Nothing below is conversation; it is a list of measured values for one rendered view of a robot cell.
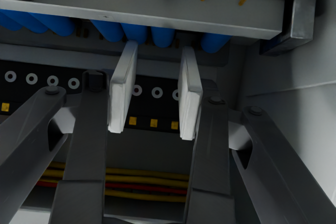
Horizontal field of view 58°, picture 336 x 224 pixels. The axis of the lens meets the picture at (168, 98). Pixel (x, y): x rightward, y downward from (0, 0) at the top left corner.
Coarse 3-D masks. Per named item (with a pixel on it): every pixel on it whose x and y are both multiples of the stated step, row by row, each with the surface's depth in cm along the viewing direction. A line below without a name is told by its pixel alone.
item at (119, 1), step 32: (0, 0) 16; (64, 0) 16; (96, 0) 16; (128, 0) 16; (160, 0) 16; (192, 0) 16; (224, 0) 16; (256, 0) 16; (224, 32) 17; (256, 32) 17
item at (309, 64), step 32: (288, 0) 16; (320, 0) 16; (288, 32) 16; (320, 32) 16; (64, 64) 29; (96, 64) 29; (160, 64) 29; (256, 64) 27; (288, 64) 20; (320, 64) 16
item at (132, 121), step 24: (0, 72) 30; (24, 72) 30; (48, 72) 30; (72, 72) 30; (0, 96) 29; (24, 96) 30; (144, 96) 30; (168, 96) 30; (144, 120) 30; (168, 120) 30
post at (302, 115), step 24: (240, 96) 32; (264, 96) 25; (288, 96) 20; (312, 96) 17; (288, 120) 20; (312, 120) 16; (312, 144) 16; (312, 168) 16; (240, 192) 28; (240, 216) 27
